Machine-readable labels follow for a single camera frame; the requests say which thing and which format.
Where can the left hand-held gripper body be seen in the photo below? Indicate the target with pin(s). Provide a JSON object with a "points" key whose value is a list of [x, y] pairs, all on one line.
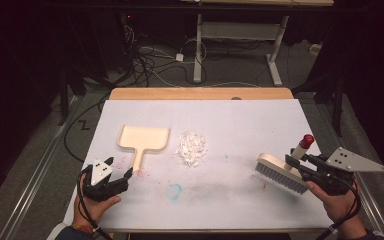
{"points": [[97, 186]]}

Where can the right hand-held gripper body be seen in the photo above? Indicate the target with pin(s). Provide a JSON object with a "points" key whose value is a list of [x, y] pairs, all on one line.
{"points": [[338, 170]]}

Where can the cream brush with red cap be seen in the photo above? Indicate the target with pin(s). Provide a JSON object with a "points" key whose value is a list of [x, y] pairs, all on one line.
{"points": [[280, 173]]}

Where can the person's left hand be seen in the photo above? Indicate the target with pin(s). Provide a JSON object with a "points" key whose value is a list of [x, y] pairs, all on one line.
{"points": [[95, 207]]}

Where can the person's right hand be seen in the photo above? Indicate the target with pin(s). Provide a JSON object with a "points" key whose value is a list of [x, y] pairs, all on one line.
{"points": [[334, 204]]}

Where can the cream dustpan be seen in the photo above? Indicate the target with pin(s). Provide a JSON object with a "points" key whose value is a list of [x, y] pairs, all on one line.
{"points": [[144, 139]]}

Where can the pile of white paper scraps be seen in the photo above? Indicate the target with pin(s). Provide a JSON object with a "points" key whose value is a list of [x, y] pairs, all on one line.
{"points": [[191, 148]]}

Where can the white table cover sheet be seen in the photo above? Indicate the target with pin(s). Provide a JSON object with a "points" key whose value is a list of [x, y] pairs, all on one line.
{"points": [[220, 200]]}

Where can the white power adapter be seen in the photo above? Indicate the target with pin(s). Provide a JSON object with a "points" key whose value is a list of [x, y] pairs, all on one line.
{"points": [[179, 57]]}

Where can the white metal desk frame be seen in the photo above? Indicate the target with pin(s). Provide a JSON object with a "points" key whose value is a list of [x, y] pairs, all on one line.
{"points": [[238, 30]]}

